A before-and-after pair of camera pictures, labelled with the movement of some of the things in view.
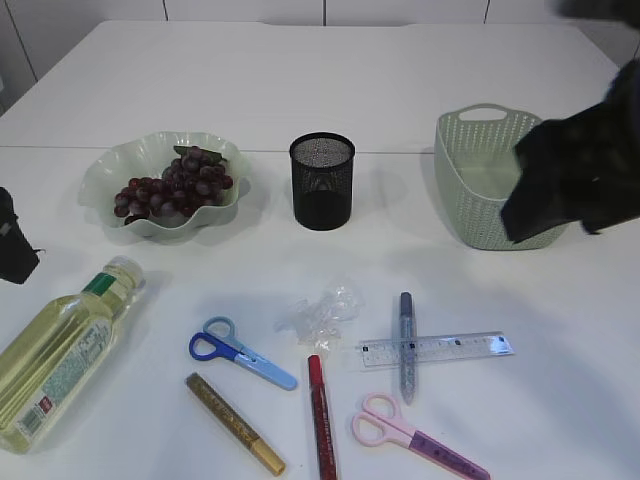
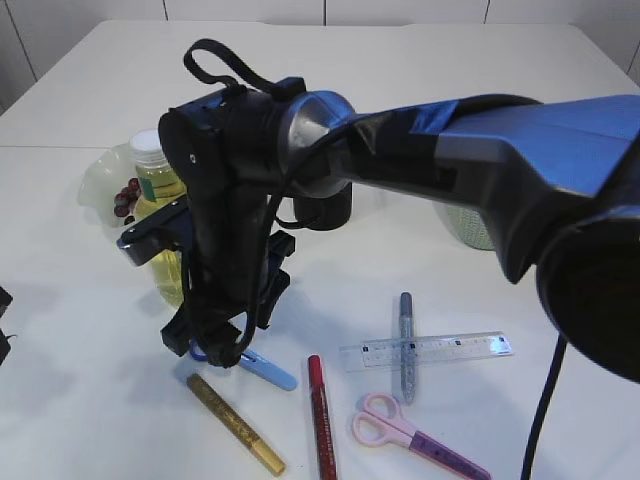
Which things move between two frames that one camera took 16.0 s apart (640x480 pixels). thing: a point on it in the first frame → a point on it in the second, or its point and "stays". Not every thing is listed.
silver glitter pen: [408, 360] stays
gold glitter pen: [240, 430] stays
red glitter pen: [322, 421] stays
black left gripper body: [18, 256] → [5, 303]
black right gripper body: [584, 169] → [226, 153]
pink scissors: [381, 422] stays
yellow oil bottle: [53, 346] → [157, 190]
